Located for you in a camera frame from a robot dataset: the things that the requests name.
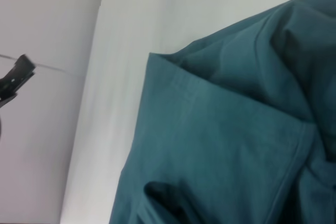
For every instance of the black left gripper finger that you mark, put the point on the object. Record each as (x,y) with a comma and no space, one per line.
(18,75)

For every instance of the teal t-shirt with cream print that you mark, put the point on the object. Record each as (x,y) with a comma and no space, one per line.
(223,129)

